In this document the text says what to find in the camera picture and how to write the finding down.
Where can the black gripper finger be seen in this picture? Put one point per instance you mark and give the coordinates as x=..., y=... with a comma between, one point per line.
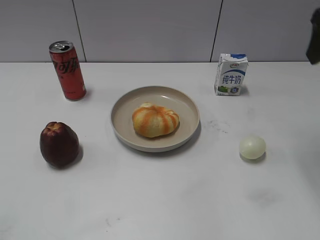
x=313, y=49

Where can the orange striped croissant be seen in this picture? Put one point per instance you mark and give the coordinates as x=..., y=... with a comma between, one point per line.
x=151, y=120

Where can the beige round plate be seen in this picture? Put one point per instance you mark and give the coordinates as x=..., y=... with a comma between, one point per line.
x=189, y=126

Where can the white blue milk carton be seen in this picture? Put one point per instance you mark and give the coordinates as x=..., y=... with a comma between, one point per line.
x=231, y=71

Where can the white peeled onion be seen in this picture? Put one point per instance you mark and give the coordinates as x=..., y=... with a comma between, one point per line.
x=252, y=147

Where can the red cola can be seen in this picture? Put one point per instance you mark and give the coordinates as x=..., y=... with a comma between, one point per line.
x=66, y=64

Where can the dark red apple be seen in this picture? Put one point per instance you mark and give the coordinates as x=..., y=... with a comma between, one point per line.
x=59, y=144

